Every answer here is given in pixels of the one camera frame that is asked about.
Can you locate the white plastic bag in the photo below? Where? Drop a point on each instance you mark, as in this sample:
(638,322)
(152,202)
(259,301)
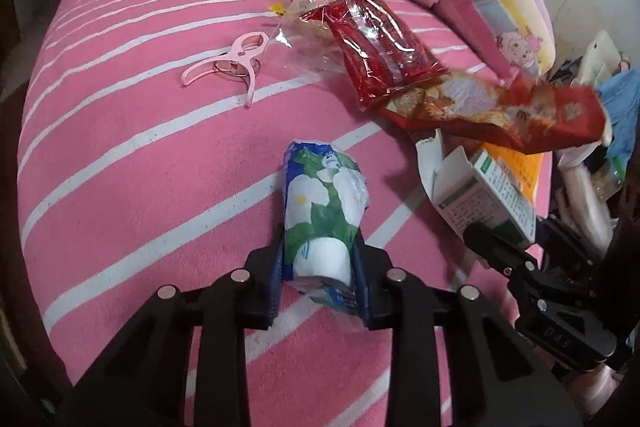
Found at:
(585,202)

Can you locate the red snack bag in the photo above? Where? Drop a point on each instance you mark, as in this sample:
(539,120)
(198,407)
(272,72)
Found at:
(500,112)

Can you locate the red plastic wrapper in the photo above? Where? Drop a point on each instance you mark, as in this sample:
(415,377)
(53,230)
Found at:
(380,52)

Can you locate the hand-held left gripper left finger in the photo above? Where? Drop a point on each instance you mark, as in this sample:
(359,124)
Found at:
(274,269)

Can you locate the orange box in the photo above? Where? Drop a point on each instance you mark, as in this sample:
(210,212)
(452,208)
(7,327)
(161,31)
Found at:
(522,169)

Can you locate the pink striped bed sheet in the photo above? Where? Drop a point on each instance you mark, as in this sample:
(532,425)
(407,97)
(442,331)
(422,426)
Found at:
(150,167)

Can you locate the blue cloth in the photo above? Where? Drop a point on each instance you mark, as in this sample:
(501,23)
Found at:
(622,107)

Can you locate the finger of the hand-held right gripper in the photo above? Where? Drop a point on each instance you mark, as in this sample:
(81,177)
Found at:
(495,249)
(567,239)

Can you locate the floral tissue pack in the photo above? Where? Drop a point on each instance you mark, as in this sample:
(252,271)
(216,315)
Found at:
(320,207)

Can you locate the pink plastic clamp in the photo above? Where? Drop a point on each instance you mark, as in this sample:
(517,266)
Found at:
(235,59)

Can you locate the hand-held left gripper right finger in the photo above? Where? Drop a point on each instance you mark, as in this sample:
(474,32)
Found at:
(361,277)

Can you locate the white cardboard carton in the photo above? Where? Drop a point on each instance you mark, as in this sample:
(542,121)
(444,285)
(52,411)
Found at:
(480,202)

